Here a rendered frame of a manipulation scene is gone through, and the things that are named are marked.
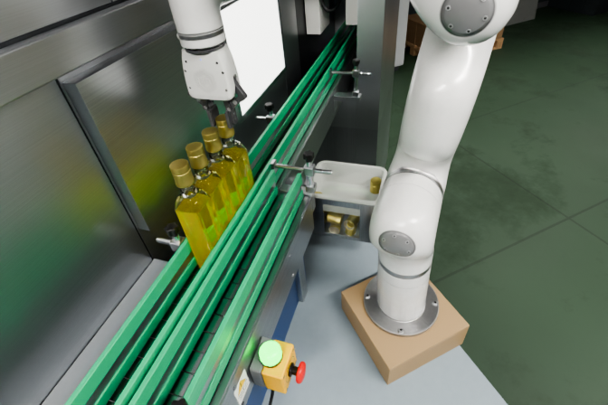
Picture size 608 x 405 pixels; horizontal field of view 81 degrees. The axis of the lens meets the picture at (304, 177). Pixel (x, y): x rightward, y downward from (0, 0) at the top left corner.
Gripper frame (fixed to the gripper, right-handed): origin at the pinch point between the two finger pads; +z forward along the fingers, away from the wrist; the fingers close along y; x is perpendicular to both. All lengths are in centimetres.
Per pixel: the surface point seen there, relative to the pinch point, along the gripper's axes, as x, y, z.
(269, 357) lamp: -32.9, 19.5, 31.2
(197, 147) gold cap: -11.8, 0.8, 0.2
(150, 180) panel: -14.0, -12.1, 8.7
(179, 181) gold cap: -18.9, 0.4, 2.9
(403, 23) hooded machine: 349, 12, 79
